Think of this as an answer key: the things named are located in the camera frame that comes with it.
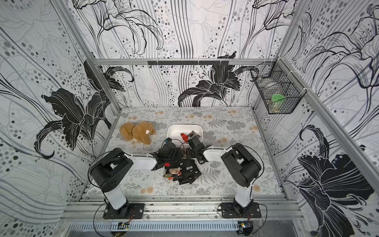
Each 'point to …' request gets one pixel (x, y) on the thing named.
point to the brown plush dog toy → (142, 131)
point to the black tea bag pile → (188, 169)
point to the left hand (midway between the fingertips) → (185, 155)
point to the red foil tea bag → (184, 137)
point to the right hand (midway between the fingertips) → (190, 150)
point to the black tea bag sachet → (193, 134)
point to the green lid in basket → (277, 97)
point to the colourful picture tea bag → (175, 171)
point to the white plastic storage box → (174, 131)
